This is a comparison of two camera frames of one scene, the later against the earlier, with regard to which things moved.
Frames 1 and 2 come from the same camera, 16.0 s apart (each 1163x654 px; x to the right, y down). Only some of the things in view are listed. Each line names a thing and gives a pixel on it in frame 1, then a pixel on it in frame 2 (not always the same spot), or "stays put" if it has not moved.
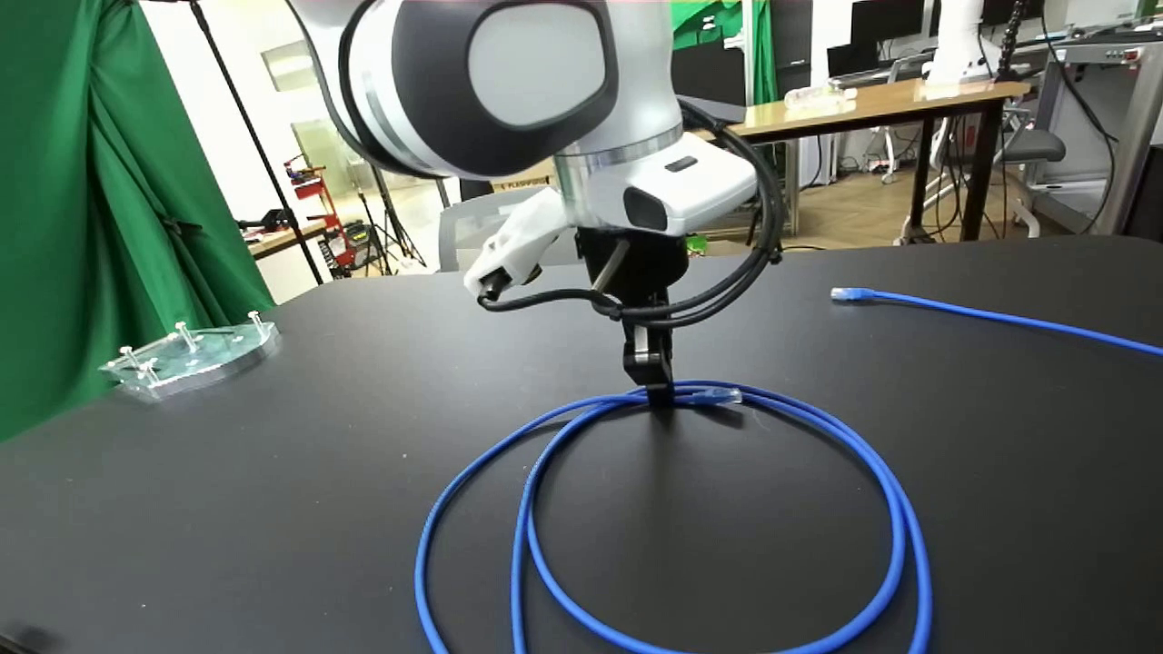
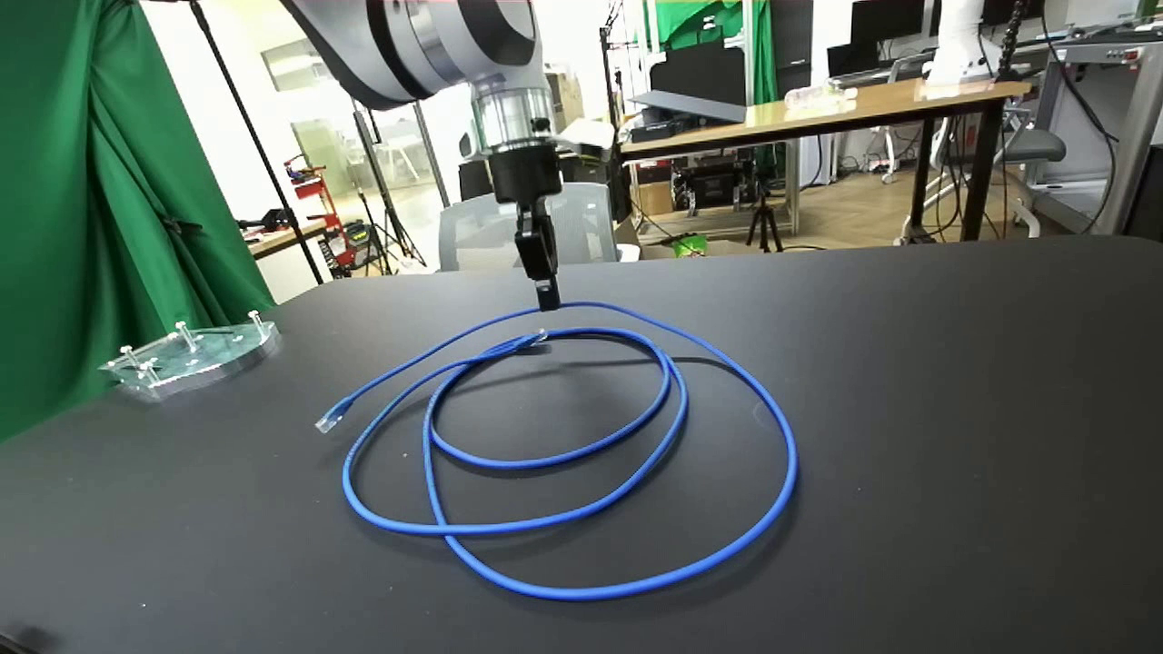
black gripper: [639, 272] to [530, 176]
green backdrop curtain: [113, 225] stays put
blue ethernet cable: [696, 393] to [432, 437]
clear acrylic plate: [166, 365] stays put
